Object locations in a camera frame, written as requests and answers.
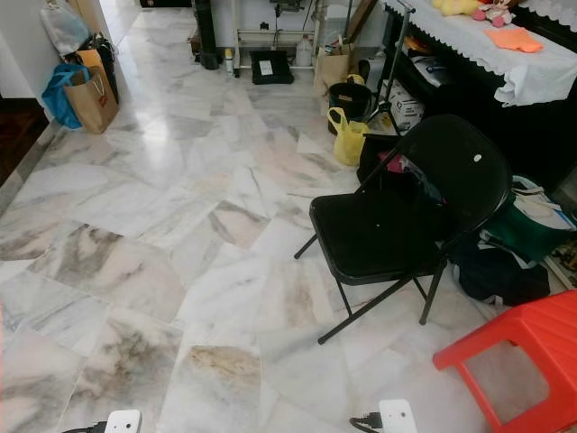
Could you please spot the white cardboard box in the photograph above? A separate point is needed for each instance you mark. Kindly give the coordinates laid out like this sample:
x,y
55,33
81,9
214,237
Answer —
x,y
407,106

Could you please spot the orange folded cloth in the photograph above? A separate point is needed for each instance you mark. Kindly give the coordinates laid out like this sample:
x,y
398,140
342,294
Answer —
x,y
514,40

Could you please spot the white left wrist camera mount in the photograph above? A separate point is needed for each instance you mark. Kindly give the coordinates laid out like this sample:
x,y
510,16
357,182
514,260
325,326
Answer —
x,y
124,422

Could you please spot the black bag with pink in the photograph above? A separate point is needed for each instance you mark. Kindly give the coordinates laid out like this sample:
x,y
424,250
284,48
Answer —
x,y
377,158

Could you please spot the red plastic stool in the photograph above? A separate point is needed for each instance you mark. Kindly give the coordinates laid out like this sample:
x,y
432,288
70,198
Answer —
x,y
527,336

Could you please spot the green and white bag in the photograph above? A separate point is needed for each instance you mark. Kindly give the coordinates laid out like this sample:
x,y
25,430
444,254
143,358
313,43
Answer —
x,y
527,233

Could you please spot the white lace table cloth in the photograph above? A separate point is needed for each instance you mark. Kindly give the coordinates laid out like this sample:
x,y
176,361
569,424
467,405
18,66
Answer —
x,y
460,36

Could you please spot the black bucket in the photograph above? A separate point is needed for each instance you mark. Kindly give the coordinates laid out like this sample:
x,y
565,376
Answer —
x,y
350,96

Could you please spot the plain brown paper bag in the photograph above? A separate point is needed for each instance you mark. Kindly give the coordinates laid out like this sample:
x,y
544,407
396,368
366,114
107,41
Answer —
x,y
332,69

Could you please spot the yellow plastic bag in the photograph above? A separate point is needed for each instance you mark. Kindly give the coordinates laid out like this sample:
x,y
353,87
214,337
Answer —
x,y
350,141

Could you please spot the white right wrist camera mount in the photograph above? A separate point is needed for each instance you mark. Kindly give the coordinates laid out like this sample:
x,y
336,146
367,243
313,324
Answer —
x,y
398,417

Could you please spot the clear white plastic bag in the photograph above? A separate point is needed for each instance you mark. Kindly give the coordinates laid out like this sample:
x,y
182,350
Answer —
x,y
63,29

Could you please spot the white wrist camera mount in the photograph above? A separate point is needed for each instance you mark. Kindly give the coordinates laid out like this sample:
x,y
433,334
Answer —
x,y
124,422
398,417

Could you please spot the black upright post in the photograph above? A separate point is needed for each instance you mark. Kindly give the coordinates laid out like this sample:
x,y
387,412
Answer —
x,y
206,34

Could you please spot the dark navy bag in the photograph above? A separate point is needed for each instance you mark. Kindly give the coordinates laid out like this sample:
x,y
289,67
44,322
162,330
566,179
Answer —
x,y
500,275

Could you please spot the white plastic bottle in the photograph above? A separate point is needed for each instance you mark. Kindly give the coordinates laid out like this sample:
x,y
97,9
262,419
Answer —
x,y
304,54

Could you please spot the yellow plush toy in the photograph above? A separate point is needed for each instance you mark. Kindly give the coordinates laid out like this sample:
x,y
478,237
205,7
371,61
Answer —
x,y
453,6

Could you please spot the blue shopping bag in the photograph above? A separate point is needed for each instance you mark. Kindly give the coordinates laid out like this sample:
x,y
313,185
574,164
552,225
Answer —
x,y
58,99

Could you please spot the grey metal stand pole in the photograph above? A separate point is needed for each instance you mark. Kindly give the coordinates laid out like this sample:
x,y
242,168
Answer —
x,y
394,56

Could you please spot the brown paper bag red print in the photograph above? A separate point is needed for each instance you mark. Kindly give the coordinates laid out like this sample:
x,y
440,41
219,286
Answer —
x,y
94,103

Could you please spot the pink doll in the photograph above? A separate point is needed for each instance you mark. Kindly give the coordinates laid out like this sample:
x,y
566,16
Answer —
x,y
496,13

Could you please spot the black folding chair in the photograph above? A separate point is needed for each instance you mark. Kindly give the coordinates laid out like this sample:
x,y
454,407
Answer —
x,y
379,233

